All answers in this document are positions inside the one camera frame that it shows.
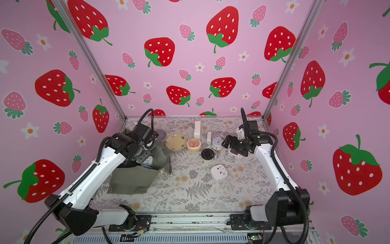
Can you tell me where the white round alarm clock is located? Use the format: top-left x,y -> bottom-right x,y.
211,137 -> 223,151

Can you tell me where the small black round clock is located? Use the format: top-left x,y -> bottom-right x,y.
201,148 -> 216,165

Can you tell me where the white pink alarm clock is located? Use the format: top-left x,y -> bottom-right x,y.
210,164 -> 228,182

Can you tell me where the olive green canvas bag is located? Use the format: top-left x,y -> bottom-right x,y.
107,141 -> 172,195

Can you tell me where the tall white rectangular clock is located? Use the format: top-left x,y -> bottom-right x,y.
194,121 -> 201,139

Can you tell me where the white digital clock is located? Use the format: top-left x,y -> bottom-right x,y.
227,148 -> 243,160

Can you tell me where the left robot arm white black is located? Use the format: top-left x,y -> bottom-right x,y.
24,108 -> 158,244

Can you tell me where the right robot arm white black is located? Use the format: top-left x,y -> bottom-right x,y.
222,109 -> 310,244

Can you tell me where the peach round alarm clock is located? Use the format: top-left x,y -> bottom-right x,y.
186,138 -> 202,152

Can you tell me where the lavender grey bowl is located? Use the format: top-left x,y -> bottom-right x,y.
156,129 -> 167,143

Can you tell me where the yellow ceramic plate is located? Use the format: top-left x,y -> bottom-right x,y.
165,133 -> 187,151

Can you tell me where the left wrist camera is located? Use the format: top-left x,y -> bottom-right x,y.
133,124 -> 158,144

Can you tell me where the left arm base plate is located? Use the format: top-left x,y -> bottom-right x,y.
108,215 -> 152,232

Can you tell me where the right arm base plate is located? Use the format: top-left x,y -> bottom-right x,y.
226,211 -> 273,231

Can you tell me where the aluminium frame rail front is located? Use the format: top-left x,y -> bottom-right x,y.
65,211 -> 317,235

